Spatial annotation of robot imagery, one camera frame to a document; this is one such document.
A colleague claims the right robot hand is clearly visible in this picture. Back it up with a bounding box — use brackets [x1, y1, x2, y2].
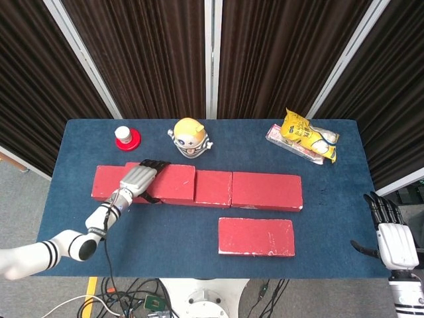
[350, 191, 420, 271]

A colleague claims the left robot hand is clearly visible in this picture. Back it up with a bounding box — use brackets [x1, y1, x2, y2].
[119, 158, 172, 205]

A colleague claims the red brick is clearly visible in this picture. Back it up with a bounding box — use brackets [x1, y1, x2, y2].
[125, 161, 196, 203]
[218, 217, 296, 258]
[91, 165, 148, 204]
[231, 171, 304, 213]
[193, 170, 233, 209]

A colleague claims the red round disc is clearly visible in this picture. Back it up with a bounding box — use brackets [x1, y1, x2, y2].
[115, 128, 142, 152]

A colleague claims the small white jar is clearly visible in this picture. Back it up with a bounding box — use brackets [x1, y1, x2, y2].
[114, 126, 131, 144]

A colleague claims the blue table cloth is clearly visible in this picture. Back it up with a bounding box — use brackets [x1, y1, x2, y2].
[32, 118, 390, 279]

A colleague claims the yellow striped plush toy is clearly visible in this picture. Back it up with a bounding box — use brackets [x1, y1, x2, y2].
[167, 117, 214, 160]

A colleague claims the yellow floor tape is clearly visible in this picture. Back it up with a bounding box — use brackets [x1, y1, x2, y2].
[81, 277, 99, 318]

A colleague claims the dark brown partition panel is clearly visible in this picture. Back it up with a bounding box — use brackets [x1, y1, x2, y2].
[0, 0, 115, 182]
[311, 0, 424, 199]
[61, 0, 207, 120]
[217, 0, 374, 120]

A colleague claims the green circuit board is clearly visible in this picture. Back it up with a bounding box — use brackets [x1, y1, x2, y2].
[144, 294, 166, 312]

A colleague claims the white toothpaste box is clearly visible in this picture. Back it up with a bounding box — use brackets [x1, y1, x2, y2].
[266, 123, 327, 166]

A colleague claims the yellow snack bag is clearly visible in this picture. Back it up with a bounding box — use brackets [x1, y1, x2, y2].
[280, 107, 341, 164]

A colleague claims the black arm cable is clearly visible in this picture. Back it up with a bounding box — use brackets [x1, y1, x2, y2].
[101, 197, 121, 299]

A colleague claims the black floor cable bundle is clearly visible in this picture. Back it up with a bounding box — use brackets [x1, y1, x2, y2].
[78, 277, 173, 318]

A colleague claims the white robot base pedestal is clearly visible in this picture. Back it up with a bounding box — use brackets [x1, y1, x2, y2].
[158, 278, 249, 318]

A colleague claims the white floor cable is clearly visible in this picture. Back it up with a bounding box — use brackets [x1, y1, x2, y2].
[41, 293, 127, 318]

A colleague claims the white partition post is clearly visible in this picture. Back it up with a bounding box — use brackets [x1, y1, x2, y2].
[42, 0, 124, 120]
[305, 0, 392, 120]
[203, 0, 223, 120]

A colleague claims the black cable with green plug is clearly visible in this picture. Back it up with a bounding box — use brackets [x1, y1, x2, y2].
[256, 278, 291, 311]

